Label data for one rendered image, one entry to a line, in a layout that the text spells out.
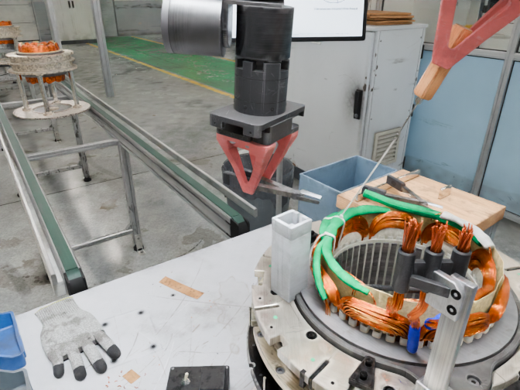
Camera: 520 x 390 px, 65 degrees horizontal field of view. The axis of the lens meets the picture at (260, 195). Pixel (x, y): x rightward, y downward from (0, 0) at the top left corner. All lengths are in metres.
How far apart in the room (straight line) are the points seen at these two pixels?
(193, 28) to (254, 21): 0.06
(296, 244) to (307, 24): 1.10
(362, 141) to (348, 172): 1.88
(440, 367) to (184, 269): 0.76
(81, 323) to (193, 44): 0.63
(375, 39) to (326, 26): 1.22
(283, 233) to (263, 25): 0.20
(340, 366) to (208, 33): 0.33
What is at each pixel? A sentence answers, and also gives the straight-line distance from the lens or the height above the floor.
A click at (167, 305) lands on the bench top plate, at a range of 0.93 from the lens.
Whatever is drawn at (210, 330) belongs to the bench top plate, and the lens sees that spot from 0.86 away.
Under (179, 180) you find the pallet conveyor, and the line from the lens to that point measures 1.56.
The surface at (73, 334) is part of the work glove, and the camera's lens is 0.89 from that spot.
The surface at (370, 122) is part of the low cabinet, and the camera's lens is 2.76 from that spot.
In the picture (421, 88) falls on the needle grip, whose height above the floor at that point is 1.31.
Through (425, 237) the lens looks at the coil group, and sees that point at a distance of 0.53.
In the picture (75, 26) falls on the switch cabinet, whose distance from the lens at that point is 13.88.
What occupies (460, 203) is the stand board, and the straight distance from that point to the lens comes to 0.76.
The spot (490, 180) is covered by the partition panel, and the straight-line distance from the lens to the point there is 3.01.
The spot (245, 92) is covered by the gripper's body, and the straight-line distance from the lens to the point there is 0.43.
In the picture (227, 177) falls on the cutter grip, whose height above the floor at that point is 1.18.
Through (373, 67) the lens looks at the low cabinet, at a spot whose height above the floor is 0.97.
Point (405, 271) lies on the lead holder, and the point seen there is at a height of 1.21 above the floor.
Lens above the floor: 1.38
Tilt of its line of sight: 26 degrees down
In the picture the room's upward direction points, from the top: straight up
